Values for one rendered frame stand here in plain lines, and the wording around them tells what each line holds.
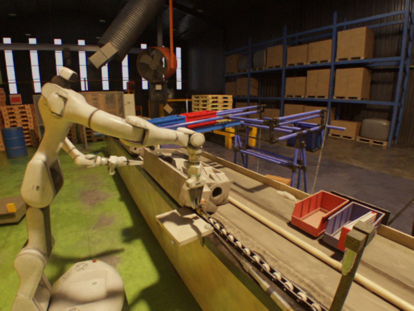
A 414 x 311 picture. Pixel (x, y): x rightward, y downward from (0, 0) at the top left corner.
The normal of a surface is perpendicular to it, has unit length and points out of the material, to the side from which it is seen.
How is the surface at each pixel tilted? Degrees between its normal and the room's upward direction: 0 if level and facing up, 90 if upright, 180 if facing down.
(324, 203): 88
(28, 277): 90
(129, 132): 99
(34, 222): 90
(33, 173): 88
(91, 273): 73
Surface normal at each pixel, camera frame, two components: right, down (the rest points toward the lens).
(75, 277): 0.35, -0.05
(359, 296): 0.00, -0.97
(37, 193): 0.37, 0.24
